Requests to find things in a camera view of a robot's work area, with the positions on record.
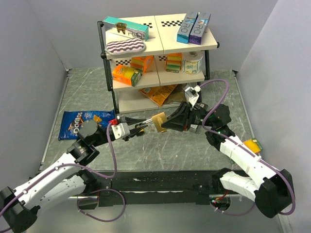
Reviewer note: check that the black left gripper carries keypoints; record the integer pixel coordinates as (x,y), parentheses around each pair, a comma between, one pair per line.
(130,121)

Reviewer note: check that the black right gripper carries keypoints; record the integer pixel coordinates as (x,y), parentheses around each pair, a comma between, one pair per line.
(180,123)

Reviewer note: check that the large brass padlock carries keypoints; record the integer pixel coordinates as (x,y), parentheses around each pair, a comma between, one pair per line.
(158,120)

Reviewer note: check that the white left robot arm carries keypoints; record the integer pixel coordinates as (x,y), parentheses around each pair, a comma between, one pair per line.
(67,176)

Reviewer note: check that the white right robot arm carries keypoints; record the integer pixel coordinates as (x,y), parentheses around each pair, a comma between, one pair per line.
(270,189)

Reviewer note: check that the brown seed bag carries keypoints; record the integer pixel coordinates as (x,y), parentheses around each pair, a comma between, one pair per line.
(177,95)

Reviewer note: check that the orange snack packet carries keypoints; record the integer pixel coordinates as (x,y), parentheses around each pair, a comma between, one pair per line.
(159,94)

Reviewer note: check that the orange sponge box front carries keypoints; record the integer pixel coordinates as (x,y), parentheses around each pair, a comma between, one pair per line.
(126,75)

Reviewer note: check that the orange sponge box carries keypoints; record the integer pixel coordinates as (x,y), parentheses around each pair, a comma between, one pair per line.
(141,63)
(126,75)

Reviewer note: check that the beige three-tier shelf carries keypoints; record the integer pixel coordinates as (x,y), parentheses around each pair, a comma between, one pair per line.
(161,41)

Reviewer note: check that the colourful sponge stack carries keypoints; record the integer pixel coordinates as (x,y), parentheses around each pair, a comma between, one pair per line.
(173,62)

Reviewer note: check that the toilet paper roll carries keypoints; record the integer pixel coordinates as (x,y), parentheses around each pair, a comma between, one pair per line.
(192,62)

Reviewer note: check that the blue Doritos chip bag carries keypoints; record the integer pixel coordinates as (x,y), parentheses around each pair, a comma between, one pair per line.
(72,122)

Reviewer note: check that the orange sponge box rear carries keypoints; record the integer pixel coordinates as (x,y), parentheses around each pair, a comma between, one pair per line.
(141,63)

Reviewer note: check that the orange sponge pack on table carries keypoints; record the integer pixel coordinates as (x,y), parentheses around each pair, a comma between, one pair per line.
(253,144)

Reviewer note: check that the teal toothpaste box lying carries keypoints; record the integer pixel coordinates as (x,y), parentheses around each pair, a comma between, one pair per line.
(126,28)

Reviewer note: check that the blue toothpaste box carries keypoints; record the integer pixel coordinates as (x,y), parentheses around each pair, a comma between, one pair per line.
(185,29)

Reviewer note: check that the purple toothpaste box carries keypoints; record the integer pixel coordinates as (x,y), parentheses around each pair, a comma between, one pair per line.
(199,28)

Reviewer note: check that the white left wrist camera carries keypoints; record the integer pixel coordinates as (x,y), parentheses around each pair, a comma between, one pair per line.
(118,130)

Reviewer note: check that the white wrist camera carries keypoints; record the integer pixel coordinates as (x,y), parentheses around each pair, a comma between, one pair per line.
(192,94)
(118,130)

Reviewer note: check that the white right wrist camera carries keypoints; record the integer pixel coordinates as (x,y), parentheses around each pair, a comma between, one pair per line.
(192,94)

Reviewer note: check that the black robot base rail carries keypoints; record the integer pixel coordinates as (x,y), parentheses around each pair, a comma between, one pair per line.
(155,187)

